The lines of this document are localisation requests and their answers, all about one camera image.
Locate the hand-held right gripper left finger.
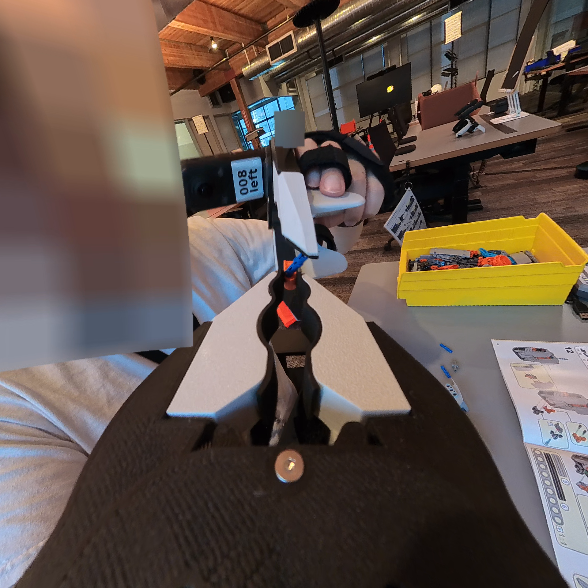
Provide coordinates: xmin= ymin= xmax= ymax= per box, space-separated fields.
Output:
xmin=165 ymin=271 xmax=282 ymax=446

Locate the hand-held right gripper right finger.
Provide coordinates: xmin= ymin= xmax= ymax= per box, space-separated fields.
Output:
xmin=298 ymin=271 xmax=413 ymax=446

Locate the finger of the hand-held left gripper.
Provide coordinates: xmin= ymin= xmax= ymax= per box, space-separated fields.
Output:
xmin=273 ymin=169 xmax=321 ymax=259

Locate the orange connector piece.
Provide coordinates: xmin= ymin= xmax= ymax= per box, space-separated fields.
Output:
xmin=277 ymin=259 xmax=302 ymax=328

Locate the grey office desk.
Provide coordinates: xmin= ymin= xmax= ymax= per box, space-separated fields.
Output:
xmin=388 ymin=109 xmax=563 ymax=227

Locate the person's left hand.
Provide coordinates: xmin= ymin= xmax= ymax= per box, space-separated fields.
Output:
xmin=305 ymin=158 xmax=387 ymax=229

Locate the clear plastic bag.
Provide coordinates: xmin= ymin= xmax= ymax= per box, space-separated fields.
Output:
xmin=268 ymin=344 xmax=300 ymax=447

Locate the hanging instruction sheet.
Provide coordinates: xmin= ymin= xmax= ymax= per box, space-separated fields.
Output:
xmin=383 ymin=186 xmax=429 ymax=245

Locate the yellow parts bin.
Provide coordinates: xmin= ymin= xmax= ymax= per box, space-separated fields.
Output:
xmin=396 ymin=212 xmax=588 ymax=307

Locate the black monitor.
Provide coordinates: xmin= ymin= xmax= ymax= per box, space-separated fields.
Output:
xmin=356 ymin=62 xmax=413 ymax=119

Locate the white instruction manual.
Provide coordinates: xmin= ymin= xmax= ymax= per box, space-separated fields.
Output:
xmin=491 ymin=338 xmax=588 ymax=588

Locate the brown cardboard box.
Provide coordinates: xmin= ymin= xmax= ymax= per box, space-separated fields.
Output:
xmin=417 ymin=83 xmax=481 ymax=130

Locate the black and white device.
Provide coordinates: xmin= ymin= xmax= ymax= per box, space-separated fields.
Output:
xmin=452 ymin=99 xmax=488 ymax=138

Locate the black floor stand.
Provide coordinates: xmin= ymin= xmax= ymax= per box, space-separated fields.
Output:
xmin=292 ymin=0 xmax=352 ymax=134

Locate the grey control hub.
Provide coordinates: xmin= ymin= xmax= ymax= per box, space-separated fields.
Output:
xmin=571 ymin=268 xmax=588 ymax=321

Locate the white board stand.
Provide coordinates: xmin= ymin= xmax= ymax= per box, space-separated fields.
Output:
xmin=489 ymin=0 xmax=552 ymax=125

